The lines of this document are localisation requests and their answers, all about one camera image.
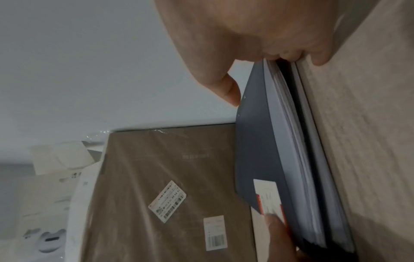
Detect person's right hand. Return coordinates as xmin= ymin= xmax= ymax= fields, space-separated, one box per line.
xmin=154 ymin=0 xmax=345 ymax=107

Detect person's left hand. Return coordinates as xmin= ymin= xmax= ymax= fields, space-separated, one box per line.
xmin=263 ymin=213 xmax=312 ymax=262

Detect dark blue file folder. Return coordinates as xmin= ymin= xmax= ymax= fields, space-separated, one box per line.
xmin=234 ymin=58 xmax=357 ymax=259

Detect stack of white paper sheets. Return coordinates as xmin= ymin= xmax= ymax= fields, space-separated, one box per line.
xmin=263 ymin=59 xmax=354 ymax=253

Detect brown plastic-wrapped package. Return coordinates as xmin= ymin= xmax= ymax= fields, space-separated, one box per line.
xmin=69 ymin=123 xmax=273 ymax=262

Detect small beige cardboard box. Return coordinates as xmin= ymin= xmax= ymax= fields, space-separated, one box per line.
xmin=30 ymin=140 xmax=106 ymax=177

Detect white printed product box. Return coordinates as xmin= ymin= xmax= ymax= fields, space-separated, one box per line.
xmin=13 ymin=164 xmax=105 ymax=262

